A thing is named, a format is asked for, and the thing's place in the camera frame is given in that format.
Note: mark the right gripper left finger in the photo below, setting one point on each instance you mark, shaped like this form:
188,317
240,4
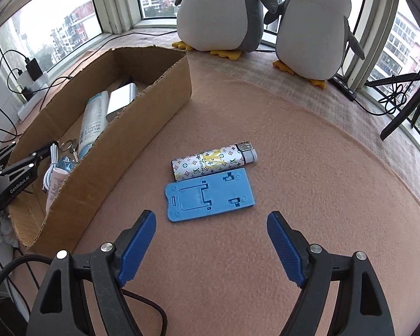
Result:
61,308

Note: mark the keys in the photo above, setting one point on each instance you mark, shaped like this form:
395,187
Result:
71,146

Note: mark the white lotion tube blue cap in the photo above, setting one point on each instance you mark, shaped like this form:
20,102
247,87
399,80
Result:
93,121

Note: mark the white wall charger plug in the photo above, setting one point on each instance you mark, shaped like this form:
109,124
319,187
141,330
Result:
120,99

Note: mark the blue folding phone stand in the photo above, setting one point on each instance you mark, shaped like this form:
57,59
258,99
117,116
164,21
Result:
209,195

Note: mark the cardboard box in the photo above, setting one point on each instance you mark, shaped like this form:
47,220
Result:
166,74

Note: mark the patterned white lighter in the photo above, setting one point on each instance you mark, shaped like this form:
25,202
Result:
213,161

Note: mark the small pink cosmetic tube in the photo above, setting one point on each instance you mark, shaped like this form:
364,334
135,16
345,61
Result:
58,176

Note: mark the clear blue bottle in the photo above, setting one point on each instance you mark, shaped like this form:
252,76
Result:
66,164

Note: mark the white power strip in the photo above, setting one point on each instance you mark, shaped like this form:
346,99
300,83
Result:
40,87

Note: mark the white power adapter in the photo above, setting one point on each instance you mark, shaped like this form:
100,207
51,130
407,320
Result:
25,81

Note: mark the black power adapter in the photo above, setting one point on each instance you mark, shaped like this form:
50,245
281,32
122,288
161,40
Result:
33,68

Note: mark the pink felt mat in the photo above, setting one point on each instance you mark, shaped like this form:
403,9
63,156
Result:
220,275

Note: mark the black USB hub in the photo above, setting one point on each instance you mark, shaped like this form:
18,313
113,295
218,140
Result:
341,85

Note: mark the black tripod stand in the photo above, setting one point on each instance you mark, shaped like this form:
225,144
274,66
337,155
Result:
407,106

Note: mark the large grey penguin plush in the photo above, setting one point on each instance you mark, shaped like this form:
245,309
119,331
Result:
225,28

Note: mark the small grey penguin plush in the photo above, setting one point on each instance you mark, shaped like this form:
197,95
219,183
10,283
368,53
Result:
313,37

